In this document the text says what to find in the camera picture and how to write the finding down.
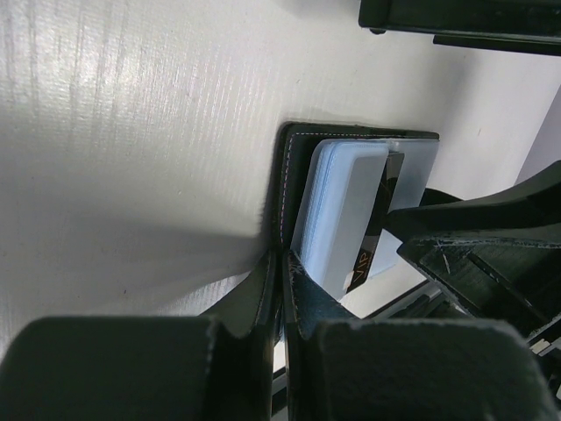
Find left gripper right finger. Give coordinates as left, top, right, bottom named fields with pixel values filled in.
left=282, top=251, right=552, bottom=420

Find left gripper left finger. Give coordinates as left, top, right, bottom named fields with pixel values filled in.
left=1, top=252, right=277, bottom=420

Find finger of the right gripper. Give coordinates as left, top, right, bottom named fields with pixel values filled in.
left=384, top=161, right=560, bottom=242
left=398, top=239, right=560, bottom=340

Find black leather card holder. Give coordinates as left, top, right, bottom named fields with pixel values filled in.
left=273, top=121, right=441, bottom=303

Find black card tray box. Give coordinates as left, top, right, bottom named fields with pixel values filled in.
left=359, top=0, right=560, bottom=57

